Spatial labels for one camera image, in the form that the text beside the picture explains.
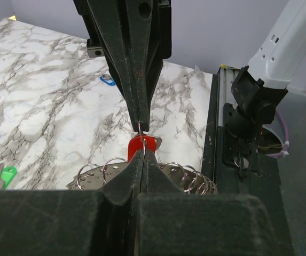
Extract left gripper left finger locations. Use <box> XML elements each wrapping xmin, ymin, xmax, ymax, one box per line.
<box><xmin>0</xmin><ymin>151</ymin><xmax>144</xmax><ymax>255</ymax></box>

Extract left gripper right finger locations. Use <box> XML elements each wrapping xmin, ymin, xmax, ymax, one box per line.
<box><xmin>131</xmin><ymin>150</ymin><xmax>293</xmax><ymax>255</ymax></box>

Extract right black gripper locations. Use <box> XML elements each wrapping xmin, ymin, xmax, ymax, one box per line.
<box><xmin>74</xmin><ymin>1</ymin><xmax>172</xmax><ymax>132</ymax></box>

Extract blue tag key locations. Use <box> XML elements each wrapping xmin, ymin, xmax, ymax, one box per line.
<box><xmin>100</xmin><ymin>74</ymin><xmax>116</xmax><ymax>86</ymax></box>

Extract red tag key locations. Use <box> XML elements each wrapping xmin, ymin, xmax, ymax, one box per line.
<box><xmin>128</xmin><ymin>134</ymin><xmax>162</xmax><ymax>162</ymax></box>

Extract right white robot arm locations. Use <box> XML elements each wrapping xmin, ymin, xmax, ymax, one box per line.
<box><xmin>74</xmin><ymin>1</ymin><xmax>306</xmax><ymax>170</ymax></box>

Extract green tag key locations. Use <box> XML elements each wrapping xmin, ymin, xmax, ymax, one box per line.
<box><xmin>0</xmin><ymin>163</ymin><xmax>17</xmax><ymax>190</ymax></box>

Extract black front mounting rail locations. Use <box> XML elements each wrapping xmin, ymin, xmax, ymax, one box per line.
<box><xmin>201</xmin><ymin>66</ymin><xmax>287</xmax><ymax>202</ymax></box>

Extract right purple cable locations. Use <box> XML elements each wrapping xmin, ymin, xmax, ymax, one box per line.
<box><xmin>259</xmin><ymin>79</ymin><xmax>306</xmax><ymax>159</ymax></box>

